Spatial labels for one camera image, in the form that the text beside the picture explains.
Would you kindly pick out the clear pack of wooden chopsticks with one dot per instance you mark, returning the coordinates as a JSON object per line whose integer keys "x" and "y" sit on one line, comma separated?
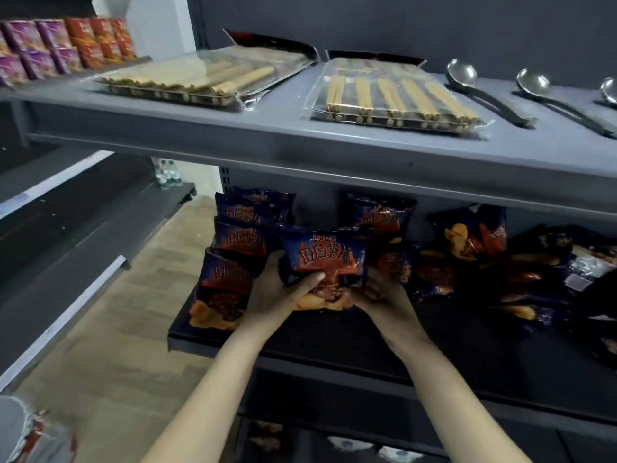
{"x": 395, "y": 98}
{"x": 202, "y": 74}

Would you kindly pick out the dark side shelf unit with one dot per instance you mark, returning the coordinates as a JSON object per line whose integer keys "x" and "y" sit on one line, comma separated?
{"x": 72, "y": 245}

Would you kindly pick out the person's left thumb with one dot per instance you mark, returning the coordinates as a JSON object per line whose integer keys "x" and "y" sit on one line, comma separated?
{"x": 308, "y": 282}

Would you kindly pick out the black metal shelf board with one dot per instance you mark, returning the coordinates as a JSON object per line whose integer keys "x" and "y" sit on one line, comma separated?
{"x": 482, "y": 361}

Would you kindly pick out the white packets on low shelf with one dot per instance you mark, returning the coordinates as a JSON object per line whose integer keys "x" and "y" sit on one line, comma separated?
{"x": 366, "y": 450}

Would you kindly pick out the stack of purple noodle cups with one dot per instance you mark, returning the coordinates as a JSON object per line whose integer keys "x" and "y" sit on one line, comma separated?
{"x": 29, "y": 50}

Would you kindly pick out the person's left hand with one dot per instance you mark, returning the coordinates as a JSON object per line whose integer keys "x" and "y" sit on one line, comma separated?
{"x": 270, "y": 296}

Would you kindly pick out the blue potato chip packet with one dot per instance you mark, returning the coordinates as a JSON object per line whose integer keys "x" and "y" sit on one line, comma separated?
{"x": 323, "y": 257}

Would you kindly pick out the pack of clear water bottles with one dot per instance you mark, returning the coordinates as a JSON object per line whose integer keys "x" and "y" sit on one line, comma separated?
{"x": 168, "y": 174}

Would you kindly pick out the person's right forearm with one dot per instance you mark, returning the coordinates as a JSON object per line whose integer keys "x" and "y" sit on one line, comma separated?
{"x": 448, "y": 400}

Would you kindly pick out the grey metal shelf board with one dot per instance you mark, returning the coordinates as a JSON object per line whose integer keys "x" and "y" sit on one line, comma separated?
{"x": 270, "y": 144}

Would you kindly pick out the person's left forearm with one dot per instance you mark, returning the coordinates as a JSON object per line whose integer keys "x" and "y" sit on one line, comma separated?
{"x": 217, "y": 395}

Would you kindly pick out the stack of red noodle cups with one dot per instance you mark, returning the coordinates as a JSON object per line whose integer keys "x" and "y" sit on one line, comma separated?
{"x": 99, "y": 40}

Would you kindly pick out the person's right hand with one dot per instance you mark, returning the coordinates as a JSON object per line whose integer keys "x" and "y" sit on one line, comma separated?
{"x": 388, "y": 311}

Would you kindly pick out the steel soup ladle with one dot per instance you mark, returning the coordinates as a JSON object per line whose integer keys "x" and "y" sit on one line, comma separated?
{"x": 462, "y": 73}
{"x": 610, "y": 90}
{"x": 532, "y": 84}

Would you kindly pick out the person's right fingers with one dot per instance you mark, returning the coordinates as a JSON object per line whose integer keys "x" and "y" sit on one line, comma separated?
{"x": 371, "y": 286}

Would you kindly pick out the white red printed packet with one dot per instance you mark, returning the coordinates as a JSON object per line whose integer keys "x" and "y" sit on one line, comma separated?
{"x": 29, "y": 436}

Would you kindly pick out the pile of dark chip bags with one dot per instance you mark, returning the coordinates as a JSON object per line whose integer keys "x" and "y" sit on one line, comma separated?
{"x": 231, "y": 279}

